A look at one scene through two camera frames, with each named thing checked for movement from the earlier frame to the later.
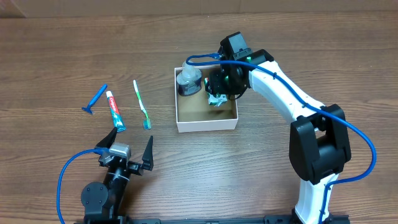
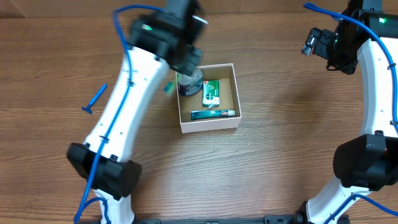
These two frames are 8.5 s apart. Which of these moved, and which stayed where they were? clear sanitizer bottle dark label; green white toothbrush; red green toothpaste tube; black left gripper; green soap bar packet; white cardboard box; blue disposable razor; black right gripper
Moved: black left gripper; red green toothpaste tube; black right gripper; green soap bar packet; green white toothbrush
Stayed: white cardboard box; clear sanitizer bottle dark label; blue disposable razor
